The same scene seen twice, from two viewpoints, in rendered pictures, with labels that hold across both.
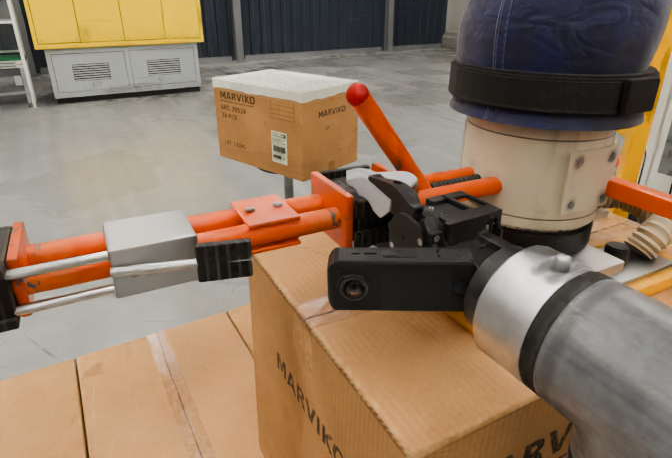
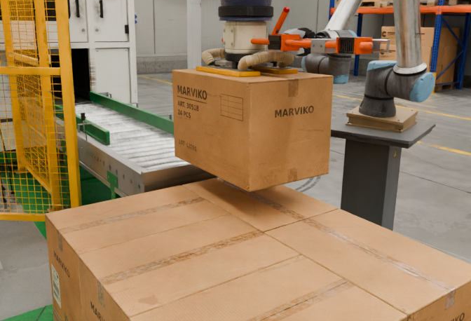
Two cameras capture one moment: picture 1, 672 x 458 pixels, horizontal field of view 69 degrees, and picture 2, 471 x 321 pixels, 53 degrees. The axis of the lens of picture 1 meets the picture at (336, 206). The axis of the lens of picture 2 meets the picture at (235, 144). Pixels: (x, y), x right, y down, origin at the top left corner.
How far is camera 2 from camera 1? 1.93 m
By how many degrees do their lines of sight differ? 89
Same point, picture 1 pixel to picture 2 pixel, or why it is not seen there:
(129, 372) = (154, 282)
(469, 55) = (256, 3)
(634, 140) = (69, 73)
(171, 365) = (148, 265)
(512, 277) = (331, 32)
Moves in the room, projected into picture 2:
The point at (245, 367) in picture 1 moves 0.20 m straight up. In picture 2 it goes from (154, 238) to (153, 183)
